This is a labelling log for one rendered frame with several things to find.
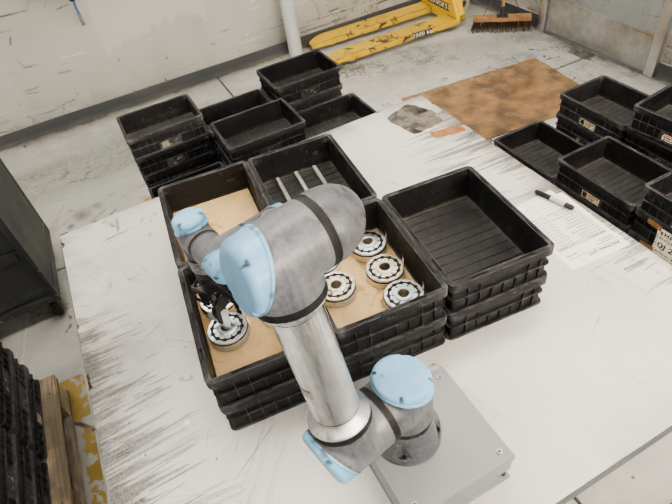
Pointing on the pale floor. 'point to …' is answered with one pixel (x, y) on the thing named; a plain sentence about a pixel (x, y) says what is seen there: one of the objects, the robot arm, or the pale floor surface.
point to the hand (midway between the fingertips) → (236, 321)
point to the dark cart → (24, 254)
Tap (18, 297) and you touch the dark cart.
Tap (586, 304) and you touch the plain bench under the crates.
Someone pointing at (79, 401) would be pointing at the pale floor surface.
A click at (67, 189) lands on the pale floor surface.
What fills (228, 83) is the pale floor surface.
